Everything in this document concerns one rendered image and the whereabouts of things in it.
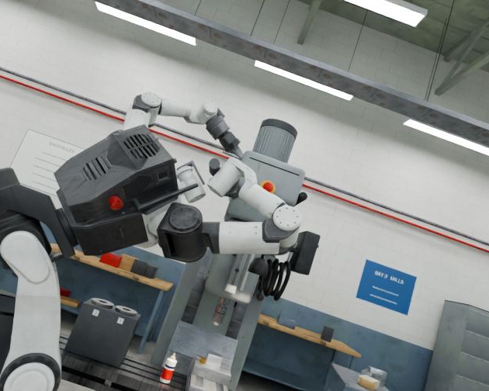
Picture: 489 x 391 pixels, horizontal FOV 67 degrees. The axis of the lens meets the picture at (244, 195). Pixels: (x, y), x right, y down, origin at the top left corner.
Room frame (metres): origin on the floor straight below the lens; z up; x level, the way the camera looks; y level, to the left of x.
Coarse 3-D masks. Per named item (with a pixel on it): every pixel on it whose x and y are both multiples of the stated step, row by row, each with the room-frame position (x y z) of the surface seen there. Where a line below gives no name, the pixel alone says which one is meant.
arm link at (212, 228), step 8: (208, 224) 1.01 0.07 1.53; (216, 224) 1.01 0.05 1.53; (200, 232) 0.99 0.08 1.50; (208, 232) 1.00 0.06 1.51; (216, 232) 1.00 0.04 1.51; (176, 240) 0.99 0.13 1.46; (184, 240) 0.98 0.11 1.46; (192, 240) 0.99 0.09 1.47; (200, 240) 1.02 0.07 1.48; (208, 240) 1.03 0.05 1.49; (216, 240) 1.00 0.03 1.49; (176, 248) 1.03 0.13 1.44; (184, 248) 1.01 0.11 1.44; (192, 248) 1.02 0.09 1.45; (200, 248) 1.04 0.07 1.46; (216, 248) 1.01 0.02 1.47; (184, 256) 1.05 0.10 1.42; (192, 256) 1.05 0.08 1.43
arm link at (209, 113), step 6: (204, 102) 1.47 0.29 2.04; (210, 102) 1.48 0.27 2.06; (204, 108) 1.47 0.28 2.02; (210, 108) 1.48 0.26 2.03; (216, 108) 1.49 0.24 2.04; (198, 114) 1.53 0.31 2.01; (204, 114) 1.50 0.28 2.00; (210, 114) 1.49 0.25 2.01; (216, 114) 1.53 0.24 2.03; (222, 114) 1.55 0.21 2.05; (204, 120) 1.53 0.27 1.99; (210, 120) 1.51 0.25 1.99; (216, 120) 1.50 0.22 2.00; (222, 120) 1.52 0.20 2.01; (210, 126) 1.51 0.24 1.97
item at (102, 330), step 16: (96, 304) 1.54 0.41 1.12; (112, 304) 1.59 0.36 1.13; (80, 320) 1.52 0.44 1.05; (96, 320) 1.52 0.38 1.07; (112, 320) 1.53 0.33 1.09; (128, 320) 1.53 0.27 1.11; (80, 336) 1.52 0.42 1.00; (96, 336) 1.52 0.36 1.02; (112, 336) 1.53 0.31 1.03; (128, 336) 1.53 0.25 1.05; (80, 352) 1.52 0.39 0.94; (96, 352) 1.53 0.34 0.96; (112, 352) 1.53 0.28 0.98
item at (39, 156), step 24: (24, 144) 5.69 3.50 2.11; (48, 144) 5.70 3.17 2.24; (72, 144) 5.72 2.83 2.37; (24, 168) 5.70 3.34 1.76; (48, 168) 5.71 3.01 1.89; (48, 192) 5.71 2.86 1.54; (360, 288) 5.87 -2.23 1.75; (384, 288) 5.88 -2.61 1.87; (408, 288) 5.90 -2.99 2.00; (408, 312) 5.90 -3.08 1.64
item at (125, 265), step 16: (80, 256) 5.05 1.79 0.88; (112, 256) 5.18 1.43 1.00; (128, 256) 5.26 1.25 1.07; (128, 272) 5.11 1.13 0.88; (144, 272) 5.29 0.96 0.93; (160, 288) 4.96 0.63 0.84; (64, 304) 5.13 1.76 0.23; (80, 304) 5.42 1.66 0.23; (160, 304) 5.64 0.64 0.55; (272, 320) 5.39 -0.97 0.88; (288, 320) 5.20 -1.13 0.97; (144, 336) 4.99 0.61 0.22; (304, 336) 5.02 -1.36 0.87; (320, 336) 5.52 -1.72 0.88; (336, 352) 5.72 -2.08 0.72; (352, 352) 5.04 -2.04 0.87; (256, 368) 5.31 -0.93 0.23; (272, 368) 5.63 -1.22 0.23; (352, 368) 5.07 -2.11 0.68; (288, 384) 5.07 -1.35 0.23; (304, 384) 5.34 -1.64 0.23; (320, 384) 5.65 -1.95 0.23
